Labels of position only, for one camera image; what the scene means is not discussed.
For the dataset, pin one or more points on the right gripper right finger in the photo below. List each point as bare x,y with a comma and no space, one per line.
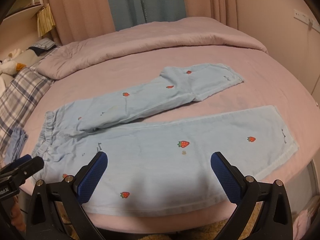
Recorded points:
274,220

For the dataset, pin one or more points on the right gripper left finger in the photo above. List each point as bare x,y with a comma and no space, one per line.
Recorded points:
44,220

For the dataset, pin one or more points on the small folded blue cloth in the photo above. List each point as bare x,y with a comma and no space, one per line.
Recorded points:
17,142

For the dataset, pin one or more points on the pink curtain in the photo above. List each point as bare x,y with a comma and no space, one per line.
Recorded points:
78,20

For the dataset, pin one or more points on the white shelf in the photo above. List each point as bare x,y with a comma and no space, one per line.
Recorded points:
21,5

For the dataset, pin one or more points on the light blue strawberry pants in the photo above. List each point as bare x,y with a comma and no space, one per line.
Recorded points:
161,168

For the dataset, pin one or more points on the pink bed sheet mattress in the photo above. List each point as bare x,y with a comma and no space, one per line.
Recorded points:
265,83

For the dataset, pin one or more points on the visible finger of the left gripper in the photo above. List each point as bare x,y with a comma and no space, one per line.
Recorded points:
25,166

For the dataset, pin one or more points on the stuffed plush toy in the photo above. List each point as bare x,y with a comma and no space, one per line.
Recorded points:
14,63

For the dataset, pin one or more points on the pink folded quilt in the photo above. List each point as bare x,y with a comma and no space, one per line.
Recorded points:
192,31

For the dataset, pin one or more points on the striped folded cloth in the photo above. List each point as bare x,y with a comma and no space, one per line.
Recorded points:
42,46

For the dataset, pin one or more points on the teal curtain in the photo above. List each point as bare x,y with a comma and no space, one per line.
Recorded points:
129,13

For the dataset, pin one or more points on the yellow fringed cloth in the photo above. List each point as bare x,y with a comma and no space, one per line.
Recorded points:
45,21

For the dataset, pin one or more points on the white wall power strip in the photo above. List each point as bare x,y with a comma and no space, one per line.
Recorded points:
302,17

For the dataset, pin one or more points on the plaid pillow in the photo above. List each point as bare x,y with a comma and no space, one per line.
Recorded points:
19,105

